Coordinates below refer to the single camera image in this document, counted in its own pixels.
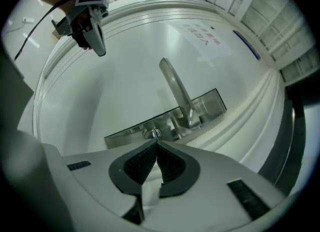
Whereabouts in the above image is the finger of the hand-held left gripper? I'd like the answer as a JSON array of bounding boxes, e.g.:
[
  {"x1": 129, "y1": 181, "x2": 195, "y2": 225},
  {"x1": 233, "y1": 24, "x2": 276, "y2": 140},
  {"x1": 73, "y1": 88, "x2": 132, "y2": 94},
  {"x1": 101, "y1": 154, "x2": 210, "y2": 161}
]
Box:
[{"x1": 83, "y1": 22, "x2": 107, "y2": 58}]

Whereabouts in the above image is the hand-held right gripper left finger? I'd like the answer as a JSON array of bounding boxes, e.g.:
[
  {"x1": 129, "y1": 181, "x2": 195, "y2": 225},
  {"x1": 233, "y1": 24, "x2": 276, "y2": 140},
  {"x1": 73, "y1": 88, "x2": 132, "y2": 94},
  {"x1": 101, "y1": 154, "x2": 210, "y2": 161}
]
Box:
[{"x1": 61, "y1": 138, "x2": 158, "y2": 226}]

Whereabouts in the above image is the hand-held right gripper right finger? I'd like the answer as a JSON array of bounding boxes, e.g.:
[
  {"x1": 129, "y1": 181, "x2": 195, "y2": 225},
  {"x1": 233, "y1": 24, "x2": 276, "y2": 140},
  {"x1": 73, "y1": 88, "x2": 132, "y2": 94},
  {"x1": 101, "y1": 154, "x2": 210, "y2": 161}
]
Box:
[{"x1": 147, "y1": 140, "x2": 286, "y2": 232}]

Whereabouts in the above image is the steel door lock plate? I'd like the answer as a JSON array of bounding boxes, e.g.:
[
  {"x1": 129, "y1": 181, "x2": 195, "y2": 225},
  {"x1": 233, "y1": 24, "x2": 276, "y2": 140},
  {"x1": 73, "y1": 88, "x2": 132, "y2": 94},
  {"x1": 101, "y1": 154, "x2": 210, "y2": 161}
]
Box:
[{"x1": 104, "y1": 88, "x2": 227, "y2": 150}]

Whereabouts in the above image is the white door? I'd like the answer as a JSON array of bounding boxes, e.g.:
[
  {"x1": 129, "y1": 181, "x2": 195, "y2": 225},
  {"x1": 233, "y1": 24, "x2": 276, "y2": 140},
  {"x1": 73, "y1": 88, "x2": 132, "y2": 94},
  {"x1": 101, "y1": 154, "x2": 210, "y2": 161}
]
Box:
[{"x1": 32, "y1": 0, "x2": 286, "y2": 177}]

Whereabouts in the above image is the person's left hand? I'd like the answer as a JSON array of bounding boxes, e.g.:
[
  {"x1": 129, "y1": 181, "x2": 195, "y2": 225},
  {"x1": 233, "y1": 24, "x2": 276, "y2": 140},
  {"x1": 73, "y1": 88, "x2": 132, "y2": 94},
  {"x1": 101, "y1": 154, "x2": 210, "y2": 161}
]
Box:
[{"x1": 72, "y1": 12, "x2": 94, "y2": 51}]

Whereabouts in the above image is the paper sign with red print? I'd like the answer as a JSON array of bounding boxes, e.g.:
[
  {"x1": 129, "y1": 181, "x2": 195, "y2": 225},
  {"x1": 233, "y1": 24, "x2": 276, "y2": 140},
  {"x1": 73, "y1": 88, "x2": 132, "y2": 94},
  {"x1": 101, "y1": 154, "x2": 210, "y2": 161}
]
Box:
[{"x1": 179, "y1": 22, "x2": 227, "y2": 53}]

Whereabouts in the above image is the white lattice partition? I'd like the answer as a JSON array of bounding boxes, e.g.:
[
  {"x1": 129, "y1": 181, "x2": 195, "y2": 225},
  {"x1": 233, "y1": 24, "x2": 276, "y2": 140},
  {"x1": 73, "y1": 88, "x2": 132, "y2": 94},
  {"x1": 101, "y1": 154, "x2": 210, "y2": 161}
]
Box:
[{"x1": 198, "y1": 0, "x2": 320, "y2": 83}]

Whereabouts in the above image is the black cable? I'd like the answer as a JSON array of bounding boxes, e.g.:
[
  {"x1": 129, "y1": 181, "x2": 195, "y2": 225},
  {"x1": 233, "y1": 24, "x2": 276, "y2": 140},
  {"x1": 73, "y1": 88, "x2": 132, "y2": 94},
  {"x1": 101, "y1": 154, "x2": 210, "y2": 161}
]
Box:
[{"x1": 14, "y1": 0, "x2": 78, "y2": 61}]

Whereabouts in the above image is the silver door lever handle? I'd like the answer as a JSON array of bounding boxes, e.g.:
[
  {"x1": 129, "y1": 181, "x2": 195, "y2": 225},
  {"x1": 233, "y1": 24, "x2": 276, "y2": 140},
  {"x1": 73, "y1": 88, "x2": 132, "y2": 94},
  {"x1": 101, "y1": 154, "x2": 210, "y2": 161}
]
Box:
[{"x1": 159, "y1": 57, "x2": 202, "y2": 129}]

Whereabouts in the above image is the blue wall sign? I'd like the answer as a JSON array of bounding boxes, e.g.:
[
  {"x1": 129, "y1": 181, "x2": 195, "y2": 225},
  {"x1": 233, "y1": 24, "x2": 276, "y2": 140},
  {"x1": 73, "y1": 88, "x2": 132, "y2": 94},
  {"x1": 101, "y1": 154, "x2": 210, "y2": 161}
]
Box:
[{"x1": 233, "y1": 29, "x2": 261, "y2": 60}]

